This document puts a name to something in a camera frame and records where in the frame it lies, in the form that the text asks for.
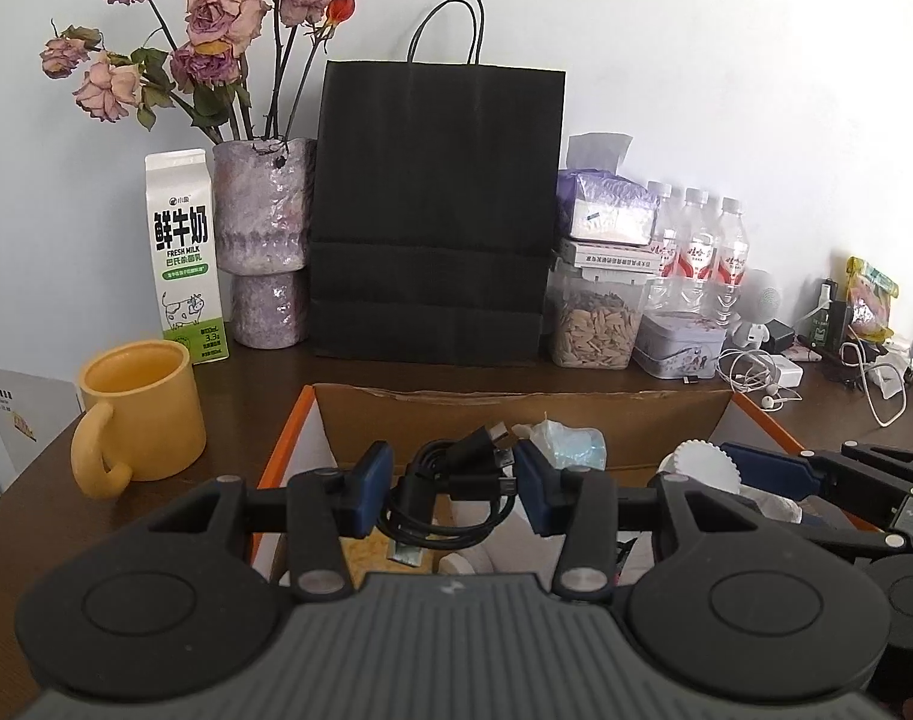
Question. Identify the clear container of seeds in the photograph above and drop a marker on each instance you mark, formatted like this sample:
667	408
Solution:
595	330

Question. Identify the clear plastic container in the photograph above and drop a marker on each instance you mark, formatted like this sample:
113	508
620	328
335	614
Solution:
569	442

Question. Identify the grey tin box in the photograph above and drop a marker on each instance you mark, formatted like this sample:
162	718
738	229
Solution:
678	345

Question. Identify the white flat box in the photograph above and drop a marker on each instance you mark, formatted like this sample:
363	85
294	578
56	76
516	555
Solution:
614	256

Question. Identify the white ribbed cap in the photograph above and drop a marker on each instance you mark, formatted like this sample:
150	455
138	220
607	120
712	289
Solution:
700	465

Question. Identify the dried pink roses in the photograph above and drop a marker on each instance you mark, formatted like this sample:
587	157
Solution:
216	11

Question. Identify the white board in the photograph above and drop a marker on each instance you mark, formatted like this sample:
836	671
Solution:
14	405

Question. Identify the white robot-shaped speaker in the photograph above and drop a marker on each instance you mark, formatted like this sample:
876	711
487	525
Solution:
760	296

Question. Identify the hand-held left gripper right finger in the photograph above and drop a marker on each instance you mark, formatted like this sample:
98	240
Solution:
535	487

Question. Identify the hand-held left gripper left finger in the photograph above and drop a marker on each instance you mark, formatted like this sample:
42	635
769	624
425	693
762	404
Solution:
374	487

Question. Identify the white and green milk carton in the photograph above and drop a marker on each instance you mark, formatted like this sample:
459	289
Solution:
186	255

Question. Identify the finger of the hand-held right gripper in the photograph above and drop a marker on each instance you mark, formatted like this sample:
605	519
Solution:
764	465
846	540

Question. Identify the white charger block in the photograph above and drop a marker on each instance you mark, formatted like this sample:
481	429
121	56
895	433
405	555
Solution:
786	369

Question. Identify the black paper bag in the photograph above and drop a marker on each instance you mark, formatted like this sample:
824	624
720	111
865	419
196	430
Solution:
434	202

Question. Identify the black upright device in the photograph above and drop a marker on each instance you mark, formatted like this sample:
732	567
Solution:
828	319

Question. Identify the black power adapter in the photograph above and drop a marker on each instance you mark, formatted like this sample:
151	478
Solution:
783	334

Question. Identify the yellow ceramic mug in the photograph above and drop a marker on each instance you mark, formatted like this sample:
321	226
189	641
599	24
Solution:
149	420

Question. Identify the purple tissue pack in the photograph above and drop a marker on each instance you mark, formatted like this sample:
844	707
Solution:
606	202

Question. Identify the white earphones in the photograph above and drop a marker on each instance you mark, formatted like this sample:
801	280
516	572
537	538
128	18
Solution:
766	403

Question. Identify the red cardboard box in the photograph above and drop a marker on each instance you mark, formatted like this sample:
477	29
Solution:
396	409

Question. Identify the yellow snack packet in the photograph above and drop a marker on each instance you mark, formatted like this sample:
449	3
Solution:
869	300

